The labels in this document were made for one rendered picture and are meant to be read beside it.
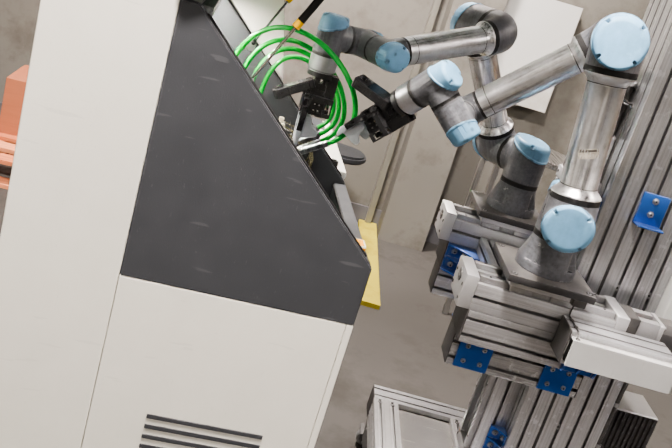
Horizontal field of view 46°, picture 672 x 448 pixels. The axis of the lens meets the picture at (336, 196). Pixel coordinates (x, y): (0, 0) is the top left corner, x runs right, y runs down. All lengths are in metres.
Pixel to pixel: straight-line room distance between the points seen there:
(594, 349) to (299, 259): 0.73
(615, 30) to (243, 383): 1.20
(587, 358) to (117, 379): 1.14
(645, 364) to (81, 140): 1.40
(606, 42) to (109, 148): 1.10
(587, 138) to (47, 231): 1.24
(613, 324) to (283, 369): 0.83
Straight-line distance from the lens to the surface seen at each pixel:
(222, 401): 2.10
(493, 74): 2.44
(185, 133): 1.82
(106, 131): 1.85
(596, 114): 1.83
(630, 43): 1.80
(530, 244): 2.04
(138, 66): 1.81
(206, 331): 2.00
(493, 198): 2.50
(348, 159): 4.53
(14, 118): 4.87
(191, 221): 1.89
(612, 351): 2.02
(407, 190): 5.02
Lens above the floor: 1.64
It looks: 17 degrees down
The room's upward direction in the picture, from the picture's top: 17 degrees clockwise
